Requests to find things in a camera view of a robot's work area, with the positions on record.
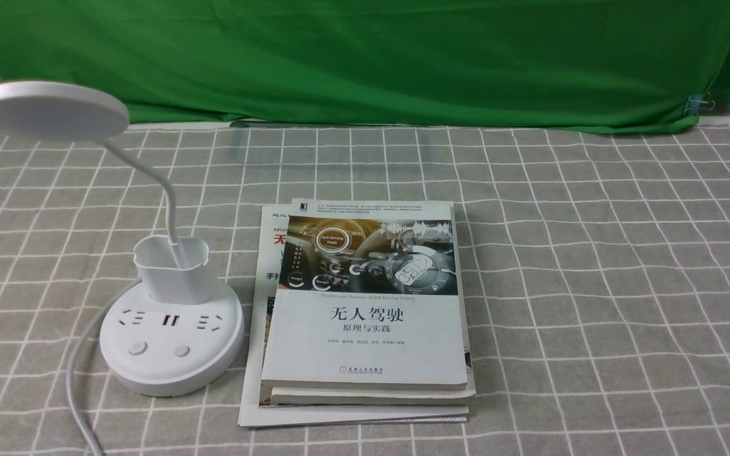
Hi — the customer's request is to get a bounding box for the white desk lamp with sockets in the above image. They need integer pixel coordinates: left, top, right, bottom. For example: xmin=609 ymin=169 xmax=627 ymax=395
xmin=0 ymin=80 xmax=243 ymax=396

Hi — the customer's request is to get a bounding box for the self-driving book white cover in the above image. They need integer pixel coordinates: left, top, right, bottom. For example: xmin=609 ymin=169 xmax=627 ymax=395
xmin=261 ymin=198 xmax=469 ymax=391

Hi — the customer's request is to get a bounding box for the middle book under top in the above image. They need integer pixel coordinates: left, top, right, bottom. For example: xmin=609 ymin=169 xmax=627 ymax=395
xmin=270 ymin=204 xmax=477 ymax=407

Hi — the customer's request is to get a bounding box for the bottom magazine white cover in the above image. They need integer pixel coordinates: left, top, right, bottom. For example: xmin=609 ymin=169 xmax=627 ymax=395
xmin=238 ymin=205 xmax=469 ymax=428

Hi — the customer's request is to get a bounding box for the grey checkered tablecloth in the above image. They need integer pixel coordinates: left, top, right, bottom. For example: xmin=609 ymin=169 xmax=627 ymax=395
xmin=0 ymin=126 xmax=730 ymax=455

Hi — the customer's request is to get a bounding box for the green backdrop cloth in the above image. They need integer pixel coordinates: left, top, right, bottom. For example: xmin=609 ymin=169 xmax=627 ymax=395
xmin=0 ymin=1 xmax=730 ymax=134

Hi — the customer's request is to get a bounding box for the blue binder clip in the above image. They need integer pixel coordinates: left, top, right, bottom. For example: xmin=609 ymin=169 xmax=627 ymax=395
xmin=683 ymin=92 xmax=716 ymax=117

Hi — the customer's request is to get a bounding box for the white lamp power cable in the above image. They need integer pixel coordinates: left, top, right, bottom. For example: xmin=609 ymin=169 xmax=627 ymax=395
xmin=65 ymin=282 xmax=142 ymax=456

